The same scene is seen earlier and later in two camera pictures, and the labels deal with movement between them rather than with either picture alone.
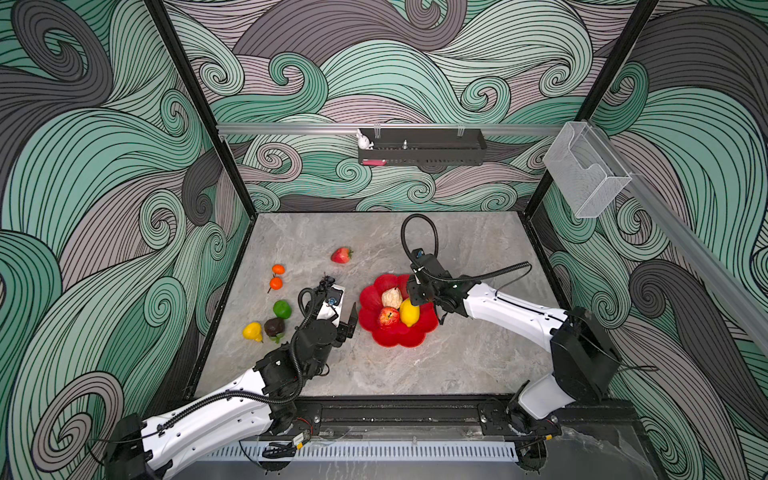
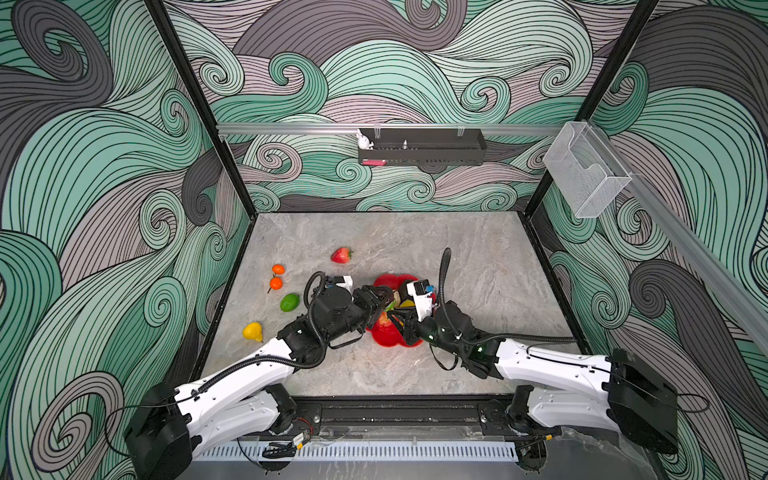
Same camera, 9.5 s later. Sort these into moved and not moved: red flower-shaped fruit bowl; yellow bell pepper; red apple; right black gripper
Moved: right black gripper
Not moved: red flower-shaped fruit bowl; red apple; yellow bell pepper
